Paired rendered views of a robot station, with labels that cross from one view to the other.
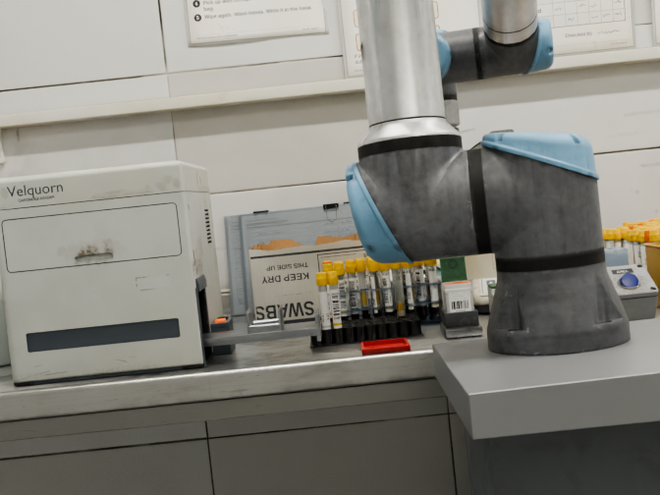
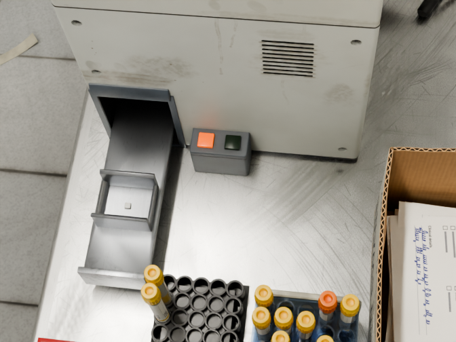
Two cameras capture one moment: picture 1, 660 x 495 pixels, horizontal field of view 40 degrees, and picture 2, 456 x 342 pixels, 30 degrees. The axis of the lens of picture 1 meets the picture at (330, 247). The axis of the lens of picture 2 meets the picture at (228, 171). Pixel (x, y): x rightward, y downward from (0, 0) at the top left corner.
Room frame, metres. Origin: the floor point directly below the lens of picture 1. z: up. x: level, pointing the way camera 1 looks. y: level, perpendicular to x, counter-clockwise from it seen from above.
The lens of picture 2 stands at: (1.54, -0.20, 1.71)
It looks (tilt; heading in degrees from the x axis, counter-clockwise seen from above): 66 degrees down; 105
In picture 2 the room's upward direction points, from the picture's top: 9 degrees counter-clockwise
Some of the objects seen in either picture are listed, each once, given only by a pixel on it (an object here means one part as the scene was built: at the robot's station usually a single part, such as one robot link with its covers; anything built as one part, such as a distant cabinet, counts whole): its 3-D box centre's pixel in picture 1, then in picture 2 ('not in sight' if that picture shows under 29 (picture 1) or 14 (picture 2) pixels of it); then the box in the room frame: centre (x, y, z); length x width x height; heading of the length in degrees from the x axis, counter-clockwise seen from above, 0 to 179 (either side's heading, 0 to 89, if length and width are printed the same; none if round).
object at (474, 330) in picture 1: (460, 321); not in sight; (1.38, -0.18, 0.89); 0.09 x 0.05 x 0.04; 179
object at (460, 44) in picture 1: (437, 59); not in sight; (1.36, -0.19, 1.29); 0.11 x 0.11 x 0.08; 79
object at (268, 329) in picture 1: (250, 327); (130, 183); (1.35, 0.13, 0.92); 0.21 x 0.07 x 0.05; 90
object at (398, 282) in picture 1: (400, 300); not in sight; (1.43, -0.10, 0.93); 0.01 x 0.01 x 0.10
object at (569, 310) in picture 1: (553, 297); not in sight; (0.99, -0.24, 0.97); 0.15 x 0.15 x 0.10
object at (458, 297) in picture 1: (458, 303); not in sight; (1.38, -0.18, 0.92); 0.05 x 0.04 x 0.06; 179
